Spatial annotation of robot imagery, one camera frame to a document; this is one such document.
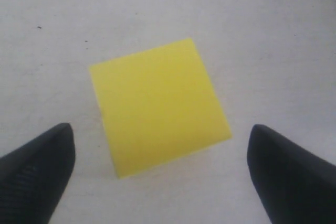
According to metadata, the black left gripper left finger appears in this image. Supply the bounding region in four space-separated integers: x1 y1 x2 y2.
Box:
1 123 76 223

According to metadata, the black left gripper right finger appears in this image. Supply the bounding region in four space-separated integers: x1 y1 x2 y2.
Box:
247 124 335 223

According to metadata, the yellow foam cube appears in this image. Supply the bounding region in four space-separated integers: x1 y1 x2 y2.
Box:
89 39 232 178

